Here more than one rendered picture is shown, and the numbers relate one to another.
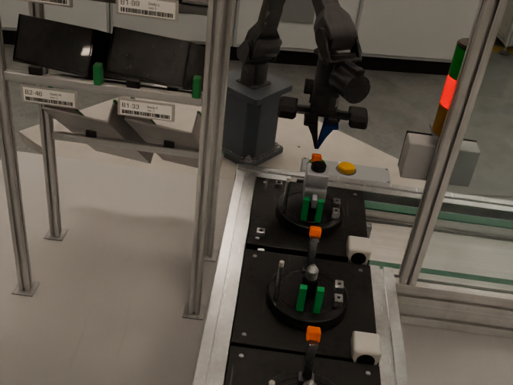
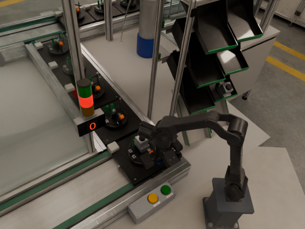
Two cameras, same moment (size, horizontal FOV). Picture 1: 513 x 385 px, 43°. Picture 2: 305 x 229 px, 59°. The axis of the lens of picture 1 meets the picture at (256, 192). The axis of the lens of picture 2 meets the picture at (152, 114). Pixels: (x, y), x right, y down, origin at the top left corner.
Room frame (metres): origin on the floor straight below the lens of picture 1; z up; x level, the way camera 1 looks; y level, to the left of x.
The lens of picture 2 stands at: (1.67, -0.58, 2.05)
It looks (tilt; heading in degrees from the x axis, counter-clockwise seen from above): 47 degrees down; 139
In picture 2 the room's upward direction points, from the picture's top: 7 degrees clockwise
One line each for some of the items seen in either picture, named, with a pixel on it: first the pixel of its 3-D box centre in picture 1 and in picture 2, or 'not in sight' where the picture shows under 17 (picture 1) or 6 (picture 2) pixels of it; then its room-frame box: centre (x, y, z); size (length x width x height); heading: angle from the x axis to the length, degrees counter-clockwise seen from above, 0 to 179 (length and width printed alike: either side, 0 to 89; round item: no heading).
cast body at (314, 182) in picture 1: (316, 182); (140, 140); (1.09, -0.11, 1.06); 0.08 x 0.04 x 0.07; 0
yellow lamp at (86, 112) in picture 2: (450, 118); (87, 107); (0.98, -0.30, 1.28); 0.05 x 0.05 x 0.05
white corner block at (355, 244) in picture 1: (357, 251); (113, 148); (1.00, -0.21, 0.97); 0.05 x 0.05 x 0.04; 89
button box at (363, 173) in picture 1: (343, 180); (152, 201); (1.31, -0.20, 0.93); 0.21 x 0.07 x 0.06; 89
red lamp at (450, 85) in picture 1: (459, 91); (86, 98); (0.98, -0.30, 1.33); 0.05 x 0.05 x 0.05
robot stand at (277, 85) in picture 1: (249, 117); (225, 204); (1.51, 0.04, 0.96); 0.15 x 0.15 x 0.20; 53
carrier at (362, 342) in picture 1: (310, 282); (114, 114); (0.84, -0.11, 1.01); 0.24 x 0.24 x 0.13; 89
